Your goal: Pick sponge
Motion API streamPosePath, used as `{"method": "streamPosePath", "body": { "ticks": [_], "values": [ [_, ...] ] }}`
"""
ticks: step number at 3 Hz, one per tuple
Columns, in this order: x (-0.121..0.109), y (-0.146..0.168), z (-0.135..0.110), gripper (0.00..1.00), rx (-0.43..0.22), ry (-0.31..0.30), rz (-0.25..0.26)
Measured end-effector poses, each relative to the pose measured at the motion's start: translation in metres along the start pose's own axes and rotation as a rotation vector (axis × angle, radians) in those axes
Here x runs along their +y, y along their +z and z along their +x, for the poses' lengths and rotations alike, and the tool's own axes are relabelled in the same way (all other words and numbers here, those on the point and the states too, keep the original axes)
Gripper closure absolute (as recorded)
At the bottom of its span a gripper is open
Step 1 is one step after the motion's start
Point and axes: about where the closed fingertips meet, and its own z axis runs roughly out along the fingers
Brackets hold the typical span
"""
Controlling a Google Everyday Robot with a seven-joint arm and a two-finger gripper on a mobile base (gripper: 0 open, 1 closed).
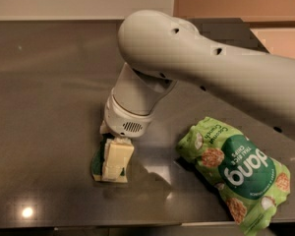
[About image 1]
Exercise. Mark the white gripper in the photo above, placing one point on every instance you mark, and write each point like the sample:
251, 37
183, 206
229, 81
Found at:
125, 121

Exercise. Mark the green and yellow sponge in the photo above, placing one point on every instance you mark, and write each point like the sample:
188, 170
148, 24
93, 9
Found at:
98, 159

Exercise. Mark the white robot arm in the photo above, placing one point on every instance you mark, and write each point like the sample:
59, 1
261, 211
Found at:
160, 50

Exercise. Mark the green rice chips bag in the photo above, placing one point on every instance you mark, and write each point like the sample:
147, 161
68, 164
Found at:
251, 183

